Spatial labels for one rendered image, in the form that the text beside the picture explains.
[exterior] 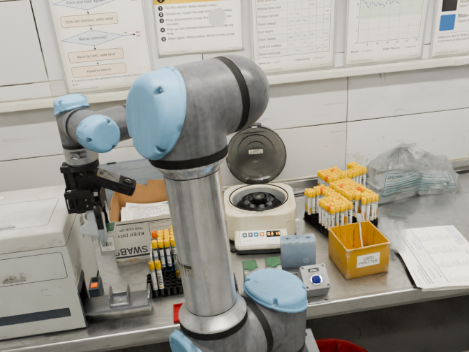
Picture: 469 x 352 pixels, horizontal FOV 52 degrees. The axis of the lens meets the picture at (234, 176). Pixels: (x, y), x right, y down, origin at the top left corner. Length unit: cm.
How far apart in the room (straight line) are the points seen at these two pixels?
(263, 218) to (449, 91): 91
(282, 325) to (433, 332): 141
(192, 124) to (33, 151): 125
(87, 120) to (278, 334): 55
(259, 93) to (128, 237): 94
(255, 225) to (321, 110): 54
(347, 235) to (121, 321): 70
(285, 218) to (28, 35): 101
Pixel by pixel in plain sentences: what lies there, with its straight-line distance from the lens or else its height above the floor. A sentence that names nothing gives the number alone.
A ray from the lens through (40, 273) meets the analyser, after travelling 129.
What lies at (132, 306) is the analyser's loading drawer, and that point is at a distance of 134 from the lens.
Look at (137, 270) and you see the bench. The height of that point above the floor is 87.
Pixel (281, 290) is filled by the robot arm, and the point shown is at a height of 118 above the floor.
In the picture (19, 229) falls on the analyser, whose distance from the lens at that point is 127.
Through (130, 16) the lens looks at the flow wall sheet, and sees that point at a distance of 167.
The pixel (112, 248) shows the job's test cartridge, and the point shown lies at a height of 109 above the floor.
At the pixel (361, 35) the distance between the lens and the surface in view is 182.
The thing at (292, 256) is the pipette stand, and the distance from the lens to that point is 144.
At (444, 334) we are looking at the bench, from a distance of 225.
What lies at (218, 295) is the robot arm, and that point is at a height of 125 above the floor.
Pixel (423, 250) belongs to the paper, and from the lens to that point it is 157.
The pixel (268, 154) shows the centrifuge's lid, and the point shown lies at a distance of 178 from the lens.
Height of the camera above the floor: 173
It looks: 24 degrees down
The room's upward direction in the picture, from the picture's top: 4 degrees counter-clockwise
